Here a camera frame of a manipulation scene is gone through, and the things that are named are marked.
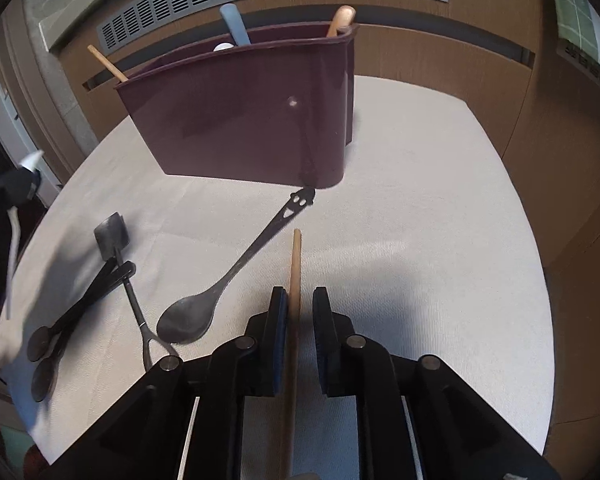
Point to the translucent brown spoon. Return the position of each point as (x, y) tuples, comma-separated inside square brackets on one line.
[(45, 380), (43, 344)]

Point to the grey-blue plastic spoon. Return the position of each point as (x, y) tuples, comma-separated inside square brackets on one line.
[(234, 22)]

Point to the speckled kitchen countertop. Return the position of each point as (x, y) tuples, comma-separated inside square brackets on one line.
[(62, 32)]

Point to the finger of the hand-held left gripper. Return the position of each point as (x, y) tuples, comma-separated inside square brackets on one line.
[(10, 190)]

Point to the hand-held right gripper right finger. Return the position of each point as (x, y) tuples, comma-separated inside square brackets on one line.
[(322, 350)]

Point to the wooden chopstick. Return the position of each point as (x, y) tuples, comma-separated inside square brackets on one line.
[(296, 260), (107, 64)]

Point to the short grey vent grille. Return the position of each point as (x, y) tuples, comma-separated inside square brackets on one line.
[(587, 62)]

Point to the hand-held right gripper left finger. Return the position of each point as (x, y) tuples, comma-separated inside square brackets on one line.
[(279, 340)]

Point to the wooden spoon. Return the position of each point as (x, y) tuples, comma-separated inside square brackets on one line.
[(341, 20)]

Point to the wooden kitchen cabinet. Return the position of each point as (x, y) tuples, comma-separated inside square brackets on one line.
[(455, 50)]

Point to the maroon plastic utensil holder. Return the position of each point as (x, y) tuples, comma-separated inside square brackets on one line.
[(230, 120)]

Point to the small black shovel spoon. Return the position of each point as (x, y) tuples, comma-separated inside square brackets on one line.
[(111, 232)]

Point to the white tablecloth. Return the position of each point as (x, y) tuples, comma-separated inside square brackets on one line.
[(405, 260)]

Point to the white ceramic spoon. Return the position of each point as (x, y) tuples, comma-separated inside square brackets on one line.
[(224, 47)]

